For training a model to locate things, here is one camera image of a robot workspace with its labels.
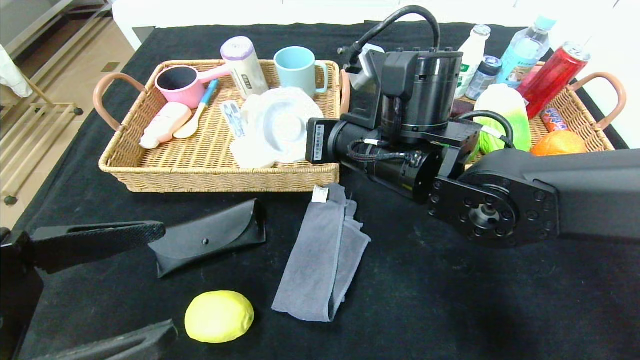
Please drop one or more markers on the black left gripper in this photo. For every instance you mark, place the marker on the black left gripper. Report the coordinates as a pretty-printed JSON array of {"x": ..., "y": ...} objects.
[{"x": 37, "y": 248}]

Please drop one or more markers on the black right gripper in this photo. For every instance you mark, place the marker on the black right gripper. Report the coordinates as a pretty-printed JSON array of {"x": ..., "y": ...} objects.
[{"x": 318, "y": 140}]

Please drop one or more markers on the white plate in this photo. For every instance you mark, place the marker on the white plate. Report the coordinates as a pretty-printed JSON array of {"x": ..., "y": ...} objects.
[{"x": 285, "y": 122}]

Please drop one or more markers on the green white napa cabbage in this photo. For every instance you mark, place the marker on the green white napa cabbage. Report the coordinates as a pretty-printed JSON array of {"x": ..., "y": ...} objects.
[{"x": 505, "y": 100}]

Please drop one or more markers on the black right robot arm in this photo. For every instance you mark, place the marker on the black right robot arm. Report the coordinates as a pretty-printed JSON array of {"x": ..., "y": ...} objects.
[{"x": 575, "y": 195}]

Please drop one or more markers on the teal mug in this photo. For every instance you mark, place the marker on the teal mug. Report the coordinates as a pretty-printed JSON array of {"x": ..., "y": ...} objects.
[{"x": 298, "y": 75}]

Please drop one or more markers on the clear cutlery case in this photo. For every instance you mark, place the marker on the clear cutlery case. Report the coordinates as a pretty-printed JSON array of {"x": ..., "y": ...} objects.
[{"x": 234, "y": 121}]

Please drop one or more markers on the beige tumbler purple lid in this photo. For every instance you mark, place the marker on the beige tumbler purple lid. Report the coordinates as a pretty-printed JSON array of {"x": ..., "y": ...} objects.
[{"x": 246, "y": 70}]

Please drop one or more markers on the yellow lemon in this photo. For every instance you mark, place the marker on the yellow lemon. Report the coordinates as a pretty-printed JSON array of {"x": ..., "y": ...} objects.
[{"x": 220, "y": 316}]

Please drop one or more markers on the black glasses case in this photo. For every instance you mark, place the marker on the black glasses case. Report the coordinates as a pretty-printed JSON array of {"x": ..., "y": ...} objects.
[{"x": 210, "y": 242}]

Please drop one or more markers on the grey folded towel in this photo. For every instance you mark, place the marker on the grey folded towel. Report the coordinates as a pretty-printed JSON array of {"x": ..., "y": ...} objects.
[{"x": 315, "y": 260}]

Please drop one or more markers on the pink lotion bottle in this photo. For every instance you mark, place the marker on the pink lotion bottle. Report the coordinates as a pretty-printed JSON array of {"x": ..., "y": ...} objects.
[{"x": 166, "y": 124}]

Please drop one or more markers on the small blue lid bottle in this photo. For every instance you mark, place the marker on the small blue lid bottle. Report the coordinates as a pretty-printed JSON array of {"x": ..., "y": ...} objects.
[{"x": 482, "y": 80}]

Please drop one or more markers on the white milk bottle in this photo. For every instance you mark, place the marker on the white milk bottle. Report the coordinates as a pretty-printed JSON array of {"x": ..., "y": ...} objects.
[{"x": 475, "y": 50}]

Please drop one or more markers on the gold metal rack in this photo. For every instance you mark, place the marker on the gold metal rack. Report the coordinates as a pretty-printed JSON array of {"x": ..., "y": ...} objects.
[{"x": 55, "y": 105}]

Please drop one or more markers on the black tablecloth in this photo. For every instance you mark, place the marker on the black tablecloth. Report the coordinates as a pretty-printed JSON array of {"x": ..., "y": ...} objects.
[{"x": 450, "y": 300}]

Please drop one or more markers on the white table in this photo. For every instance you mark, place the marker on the white table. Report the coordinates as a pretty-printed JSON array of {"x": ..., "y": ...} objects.
[{"x": 142, "y": 15}]

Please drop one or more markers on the pink snack packet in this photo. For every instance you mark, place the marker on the pink snack packet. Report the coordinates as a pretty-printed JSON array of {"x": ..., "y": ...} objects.
[{"x": 529, "y": 74}]

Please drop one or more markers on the clear water bottle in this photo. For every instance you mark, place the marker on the clear water bottle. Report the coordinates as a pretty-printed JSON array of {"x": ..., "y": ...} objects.
[{"x": 525, "y": 50}]

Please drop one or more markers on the orange blue candy roll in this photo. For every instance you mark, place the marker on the orange blue candy roll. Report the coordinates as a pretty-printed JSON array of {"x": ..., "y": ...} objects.
[{"x": 552, "y": 120}]

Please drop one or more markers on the orange fruit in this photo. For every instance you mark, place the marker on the orange fruit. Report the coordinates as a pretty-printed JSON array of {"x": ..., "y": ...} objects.
[{"x": 560, "y": 144}]

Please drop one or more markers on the white hanging cloth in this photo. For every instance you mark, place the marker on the white hanging cloth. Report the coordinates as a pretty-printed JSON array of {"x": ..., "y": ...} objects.
[{"x": 7, "y": 75}]

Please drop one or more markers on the red drink can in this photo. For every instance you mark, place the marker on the red drink can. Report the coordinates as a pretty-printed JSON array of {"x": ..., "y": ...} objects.
[{"x": 555, "y": 75}]

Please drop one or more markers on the beige framed wooden bench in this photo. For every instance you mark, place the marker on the beige framed wooden bench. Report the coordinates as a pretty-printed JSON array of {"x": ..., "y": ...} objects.
[{"x": 75, "y": 22}]

